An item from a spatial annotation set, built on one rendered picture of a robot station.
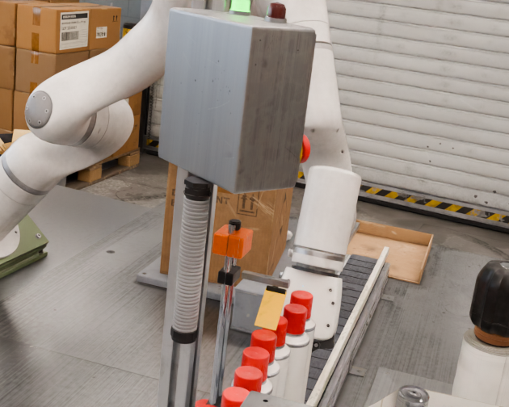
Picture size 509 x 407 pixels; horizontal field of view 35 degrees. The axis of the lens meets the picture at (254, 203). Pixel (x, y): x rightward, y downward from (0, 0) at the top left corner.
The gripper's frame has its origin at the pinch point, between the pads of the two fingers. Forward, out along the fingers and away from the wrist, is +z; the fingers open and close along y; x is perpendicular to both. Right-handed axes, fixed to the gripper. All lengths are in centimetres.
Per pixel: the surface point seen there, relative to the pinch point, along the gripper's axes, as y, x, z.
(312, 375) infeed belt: 1.3, 11.4, 2.5
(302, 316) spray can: 2.1, -14.9, -9.1
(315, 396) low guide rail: 4.3, -1.3, 3.4
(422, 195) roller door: -11, 428, -70
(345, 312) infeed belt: 1.4, 38.3, -7.3
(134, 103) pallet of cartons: -214, 387, -92
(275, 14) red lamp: -4, -38, -44
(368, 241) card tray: -4, 97, -24
